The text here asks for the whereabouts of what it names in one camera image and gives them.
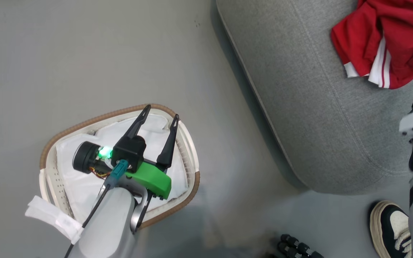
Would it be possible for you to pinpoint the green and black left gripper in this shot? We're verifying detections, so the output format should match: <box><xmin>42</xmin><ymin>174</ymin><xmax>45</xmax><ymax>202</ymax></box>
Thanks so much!
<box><xmin>113</xmin><ymin>104</ymin><xmax>180</xmax><ymax>200</ymax></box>

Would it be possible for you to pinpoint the red white garment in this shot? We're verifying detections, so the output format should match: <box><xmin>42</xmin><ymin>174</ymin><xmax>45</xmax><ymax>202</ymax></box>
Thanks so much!
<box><xmin>330</xmin><ymin>0</ymin><xmax>413</xmax><ymax>89</ymax></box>

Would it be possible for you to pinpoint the grey fabric sofa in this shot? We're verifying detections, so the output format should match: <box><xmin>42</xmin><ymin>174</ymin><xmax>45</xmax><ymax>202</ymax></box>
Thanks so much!
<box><xmin>215</xmin><ymin>0</ymin><xmax>413</xmax><ymax>196</ymax></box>

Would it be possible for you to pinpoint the white laundry basket brown rim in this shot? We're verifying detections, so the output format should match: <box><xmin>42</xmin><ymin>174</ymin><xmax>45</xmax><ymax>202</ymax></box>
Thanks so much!
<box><xmin>39</xmin><ymin>103</ymin><xmax>200</xmax><ymax>230</ymax></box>

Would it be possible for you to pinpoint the black and cream sneaker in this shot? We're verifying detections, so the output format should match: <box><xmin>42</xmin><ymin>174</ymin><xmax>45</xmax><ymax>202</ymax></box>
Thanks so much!
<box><xmin>370</xmin><ymin>201</ymin><xmax>413</xmax><ymax>258</ymax></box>

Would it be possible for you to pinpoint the black cable with teal connector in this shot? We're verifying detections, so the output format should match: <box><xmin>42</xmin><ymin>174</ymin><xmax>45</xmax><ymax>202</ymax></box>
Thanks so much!
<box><xmin>64</xmin><ymin>160</ymin><xmax>129</xmax><ymax>258</ymax></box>

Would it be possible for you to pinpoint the black ribbed hose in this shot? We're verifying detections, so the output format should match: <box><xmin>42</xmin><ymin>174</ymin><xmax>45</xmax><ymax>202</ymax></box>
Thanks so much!
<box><xmin>277</xmin><ymin>234</ymin><xmax>324</xmax><ymax>258</ymax></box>

